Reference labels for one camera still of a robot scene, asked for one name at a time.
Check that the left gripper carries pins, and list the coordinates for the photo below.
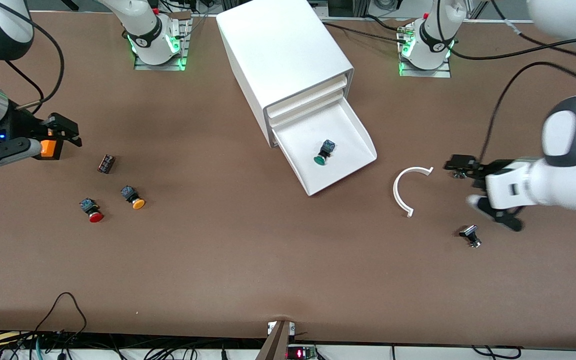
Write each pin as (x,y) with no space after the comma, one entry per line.
(494,166)

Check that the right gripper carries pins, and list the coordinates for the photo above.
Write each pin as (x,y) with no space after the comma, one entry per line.
(19,124)

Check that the white pull-out cabinet drawer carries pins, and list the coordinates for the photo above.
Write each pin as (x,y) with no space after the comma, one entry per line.
(338,130)

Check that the green mushroom push button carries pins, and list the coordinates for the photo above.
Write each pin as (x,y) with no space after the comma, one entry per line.
(321,159)

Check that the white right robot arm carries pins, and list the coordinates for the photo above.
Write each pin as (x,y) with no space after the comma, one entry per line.
(148,30)

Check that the red mushroom push button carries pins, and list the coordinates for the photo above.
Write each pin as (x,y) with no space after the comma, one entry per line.
(95,216)

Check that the yellow mushroom push button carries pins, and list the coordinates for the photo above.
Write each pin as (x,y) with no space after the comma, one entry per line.
(138,203)

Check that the white closed cabinet drawer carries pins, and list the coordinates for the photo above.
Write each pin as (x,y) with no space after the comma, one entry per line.
(308,98)
(308,108)

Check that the white drawer cabinet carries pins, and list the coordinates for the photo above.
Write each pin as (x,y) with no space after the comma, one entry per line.
(278,50)

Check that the small dark terminal block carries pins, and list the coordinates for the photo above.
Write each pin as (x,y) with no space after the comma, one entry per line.
(106,164)

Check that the device with red display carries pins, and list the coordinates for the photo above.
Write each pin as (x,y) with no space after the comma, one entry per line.
(300,354)

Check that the small metal selector switch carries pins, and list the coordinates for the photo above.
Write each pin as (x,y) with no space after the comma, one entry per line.
(460,174)

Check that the orange button enclosure box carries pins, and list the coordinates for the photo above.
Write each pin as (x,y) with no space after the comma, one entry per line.
(48,148)

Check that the black metal key switch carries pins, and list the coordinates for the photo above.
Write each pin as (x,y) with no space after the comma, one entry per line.
(469,232)

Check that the white semicircular plastic bracket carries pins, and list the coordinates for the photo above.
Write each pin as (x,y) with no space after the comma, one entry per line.
(396,192)

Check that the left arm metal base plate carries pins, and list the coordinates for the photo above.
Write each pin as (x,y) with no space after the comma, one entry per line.
(425,73)

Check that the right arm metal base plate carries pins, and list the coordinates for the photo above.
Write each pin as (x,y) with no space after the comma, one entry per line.
(160,67)

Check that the small silver metal bracket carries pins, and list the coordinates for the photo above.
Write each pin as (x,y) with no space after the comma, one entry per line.
(293,328)

